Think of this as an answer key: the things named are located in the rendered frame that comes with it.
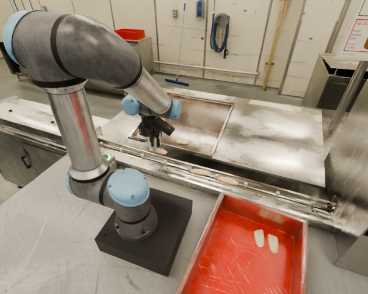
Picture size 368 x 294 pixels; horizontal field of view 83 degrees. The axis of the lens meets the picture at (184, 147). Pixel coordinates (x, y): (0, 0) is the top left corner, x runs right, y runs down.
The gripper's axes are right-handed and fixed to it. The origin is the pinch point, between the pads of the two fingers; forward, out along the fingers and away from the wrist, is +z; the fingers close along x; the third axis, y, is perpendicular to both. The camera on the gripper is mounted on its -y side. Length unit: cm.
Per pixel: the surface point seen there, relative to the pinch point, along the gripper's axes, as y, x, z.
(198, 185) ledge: -25.5, 9.5, 7.9
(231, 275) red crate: -48, 40, 11
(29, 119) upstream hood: 92, 2, 2
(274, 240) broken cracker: -60, 23, 10
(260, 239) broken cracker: -55, 24, 10
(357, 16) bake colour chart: -79, -75, -54
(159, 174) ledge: -5.3, 9.1, 8.1
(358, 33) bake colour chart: -83, -75, -46
